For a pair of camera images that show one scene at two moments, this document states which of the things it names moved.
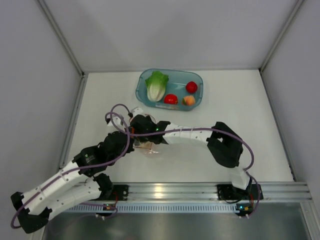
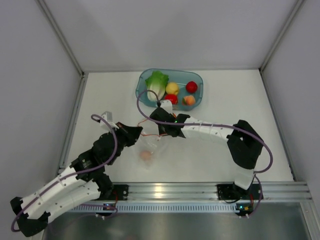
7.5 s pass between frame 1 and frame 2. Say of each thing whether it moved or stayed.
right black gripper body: moved
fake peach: stayed
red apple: stayed
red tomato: stayed
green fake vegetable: stayed
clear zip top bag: moved
